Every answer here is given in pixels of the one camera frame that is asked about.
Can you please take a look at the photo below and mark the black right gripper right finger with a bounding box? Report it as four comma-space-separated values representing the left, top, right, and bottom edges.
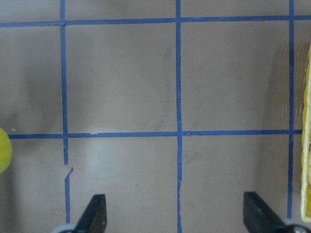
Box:
243, 191, 311, 233

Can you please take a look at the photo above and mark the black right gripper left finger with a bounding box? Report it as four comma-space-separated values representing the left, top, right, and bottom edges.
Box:
51, 194, 108, 233

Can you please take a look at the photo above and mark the yellow tape roll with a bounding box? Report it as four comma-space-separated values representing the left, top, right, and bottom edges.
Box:
0, 128, 13, 174

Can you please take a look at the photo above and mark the yellow plastic basket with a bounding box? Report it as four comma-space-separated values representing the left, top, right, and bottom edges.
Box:
301, 47, 311, 223

